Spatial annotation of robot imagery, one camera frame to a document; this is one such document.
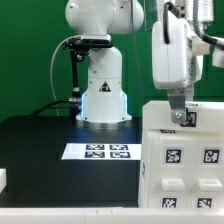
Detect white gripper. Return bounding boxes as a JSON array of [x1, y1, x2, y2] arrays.
[[152, 19, 203, 123]]

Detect white cabinet body box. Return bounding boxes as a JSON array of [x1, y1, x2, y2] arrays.
[[138, 130, 224, 209]]

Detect white cabinet top block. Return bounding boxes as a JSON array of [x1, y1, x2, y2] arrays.
[[143, 101, 224, 133]]

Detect white door panel with tags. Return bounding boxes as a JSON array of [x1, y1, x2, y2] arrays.
[[153, 140, 191, 208]]

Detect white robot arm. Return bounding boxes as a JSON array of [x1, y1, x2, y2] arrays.
[[65, 0, 224, 125]]

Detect white tag sheet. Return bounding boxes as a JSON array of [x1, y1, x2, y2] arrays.
[[62, 143, 141, 160]]

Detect grey braided cable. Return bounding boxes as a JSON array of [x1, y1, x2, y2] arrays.
[[162, 0, 224, 51]]

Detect black floor cables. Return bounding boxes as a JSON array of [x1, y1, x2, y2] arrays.
[[30, 99, 81, 118]]

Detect black camera stand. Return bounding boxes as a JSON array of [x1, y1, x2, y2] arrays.
[[62, 34, 113, 118]]

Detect white table border rail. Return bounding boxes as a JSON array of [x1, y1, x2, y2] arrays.
[[0, 208, 224, 224]]

